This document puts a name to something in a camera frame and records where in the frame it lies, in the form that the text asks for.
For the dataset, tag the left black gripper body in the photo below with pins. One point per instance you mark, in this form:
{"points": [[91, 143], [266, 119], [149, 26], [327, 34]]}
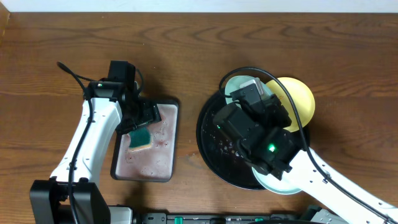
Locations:
{"points": [[140, 116]]}

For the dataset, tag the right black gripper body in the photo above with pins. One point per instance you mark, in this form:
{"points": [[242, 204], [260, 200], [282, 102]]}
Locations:
{"points": [[272, 119]]}

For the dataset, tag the green yellow sponge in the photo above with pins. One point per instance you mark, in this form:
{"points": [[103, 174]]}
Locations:
{"points": [[140, 139]]}

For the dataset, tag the light blue plate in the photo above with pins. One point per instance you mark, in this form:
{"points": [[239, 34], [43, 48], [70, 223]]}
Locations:
{"points": [[275, 185], [232, 84]]}

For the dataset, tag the yellow plate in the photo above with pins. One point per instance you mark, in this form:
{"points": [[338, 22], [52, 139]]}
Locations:
{"points": [[302, 97]]}

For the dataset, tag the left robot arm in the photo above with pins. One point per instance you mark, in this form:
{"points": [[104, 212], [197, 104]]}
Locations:
{"points": [[71, 194]]}

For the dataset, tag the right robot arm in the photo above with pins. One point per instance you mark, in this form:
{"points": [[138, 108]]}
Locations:
{"points": [[278, 153]]}

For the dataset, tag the black rectangular soapy tray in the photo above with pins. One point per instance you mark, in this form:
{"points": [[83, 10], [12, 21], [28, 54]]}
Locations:
{"points": [[156, 163]]}

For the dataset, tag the round black serving tray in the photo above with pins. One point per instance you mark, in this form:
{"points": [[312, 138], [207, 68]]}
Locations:
{"points": [[218, 152]]}

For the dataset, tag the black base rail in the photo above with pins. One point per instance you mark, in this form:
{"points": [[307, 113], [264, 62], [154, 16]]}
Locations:
{"points": [[163, 218]]}

